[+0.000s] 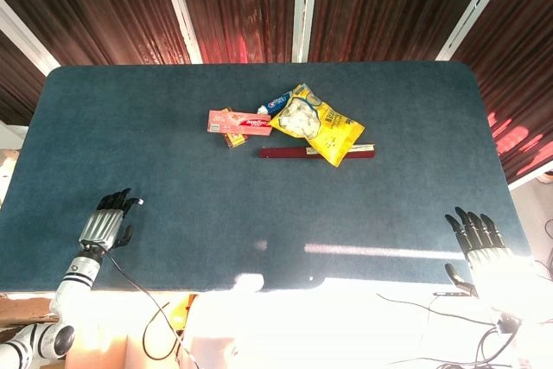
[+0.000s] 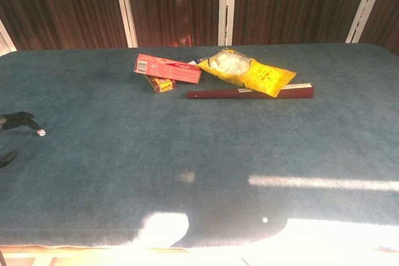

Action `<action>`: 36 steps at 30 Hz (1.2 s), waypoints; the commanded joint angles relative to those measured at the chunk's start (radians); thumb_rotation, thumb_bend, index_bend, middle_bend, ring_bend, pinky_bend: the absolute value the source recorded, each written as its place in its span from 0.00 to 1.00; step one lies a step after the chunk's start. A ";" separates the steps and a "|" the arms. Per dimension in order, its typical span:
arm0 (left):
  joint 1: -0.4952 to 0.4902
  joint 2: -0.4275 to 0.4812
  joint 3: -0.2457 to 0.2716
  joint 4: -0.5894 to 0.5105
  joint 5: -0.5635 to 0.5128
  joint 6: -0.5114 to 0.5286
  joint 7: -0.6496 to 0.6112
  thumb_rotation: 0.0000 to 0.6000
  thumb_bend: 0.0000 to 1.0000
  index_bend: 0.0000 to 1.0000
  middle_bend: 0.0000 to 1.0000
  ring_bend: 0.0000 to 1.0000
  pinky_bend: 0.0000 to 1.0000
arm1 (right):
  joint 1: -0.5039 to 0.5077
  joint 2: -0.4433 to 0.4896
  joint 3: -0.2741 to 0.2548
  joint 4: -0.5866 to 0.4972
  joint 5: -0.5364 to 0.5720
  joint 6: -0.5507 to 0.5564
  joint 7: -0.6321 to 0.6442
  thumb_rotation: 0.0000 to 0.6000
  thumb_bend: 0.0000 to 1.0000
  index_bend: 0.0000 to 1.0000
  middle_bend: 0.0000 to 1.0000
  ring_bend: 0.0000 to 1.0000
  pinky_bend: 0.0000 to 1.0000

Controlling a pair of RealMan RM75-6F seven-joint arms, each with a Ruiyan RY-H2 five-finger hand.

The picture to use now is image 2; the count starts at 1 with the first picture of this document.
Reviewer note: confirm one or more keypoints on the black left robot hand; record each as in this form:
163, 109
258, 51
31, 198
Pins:
17, 119

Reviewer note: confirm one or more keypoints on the red toothpaste box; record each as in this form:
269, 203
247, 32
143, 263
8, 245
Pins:
168, 69

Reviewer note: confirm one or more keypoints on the long dark red box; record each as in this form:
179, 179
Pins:
218, 94

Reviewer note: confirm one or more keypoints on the white metal frame post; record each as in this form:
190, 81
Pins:
125, 6
5, 38
366, 4
227, 6

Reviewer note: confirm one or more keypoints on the small red yellow box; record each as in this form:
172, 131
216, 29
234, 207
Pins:
161, 83

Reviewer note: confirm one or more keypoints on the white die with dark markings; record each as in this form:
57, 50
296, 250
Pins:
41, 133

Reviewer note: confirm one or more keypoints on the dark brown curtain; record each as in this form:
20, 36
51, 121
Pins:
174, 4

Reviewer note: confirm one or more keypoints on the blue felt table cloth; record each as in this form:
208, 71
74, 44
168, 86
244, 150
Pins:
199, 154

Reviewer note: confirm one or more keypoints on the blue white small packet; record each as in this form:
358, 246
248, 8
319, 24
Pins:
197, 61

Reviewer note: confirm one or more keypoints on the yellow bag of white candy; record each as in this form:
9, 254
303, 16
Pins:
249, 71

